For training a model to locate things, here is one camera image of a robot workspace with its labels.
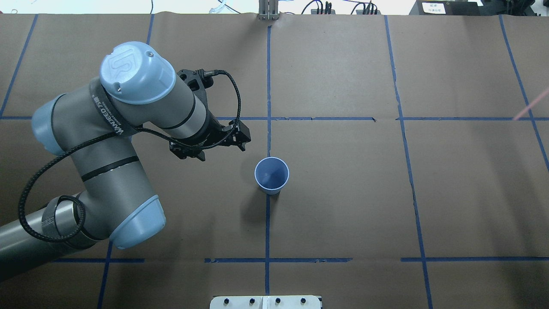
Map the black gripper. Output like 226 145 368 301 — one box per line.
170 111 251 162

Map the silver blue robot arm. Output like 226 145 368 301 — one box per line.
1 41 251 281

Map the blue plastic cup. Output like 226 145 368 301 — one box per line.
253 157 290 195

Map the upper black orange connector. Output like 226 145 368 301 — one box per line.
302 0 332 15

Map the black box white label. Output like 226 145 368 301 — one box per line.
408 0 482 16

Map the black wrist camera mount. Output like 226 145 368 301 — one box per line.
176 69 215 109

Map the aluminium frame post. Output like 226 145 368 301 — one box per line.
257 0 280 20

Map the white camera stand pole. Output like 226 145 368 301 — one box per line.
209 295 323 309

